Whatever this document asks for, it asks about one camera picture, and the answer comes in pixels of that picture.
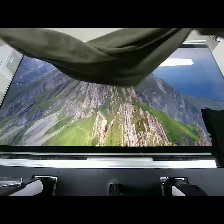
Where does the olive green garment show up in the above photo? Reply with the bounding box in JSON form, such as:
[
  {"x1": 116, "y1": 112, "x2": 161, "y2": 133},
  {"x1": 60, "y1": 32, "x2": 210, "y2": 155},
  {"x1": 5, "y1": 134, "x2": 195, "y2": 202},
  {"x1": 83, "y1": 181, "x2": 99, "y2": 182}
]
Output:
[{"x1": 0, "y1": 28, "x2": 224, "y2": 88}]

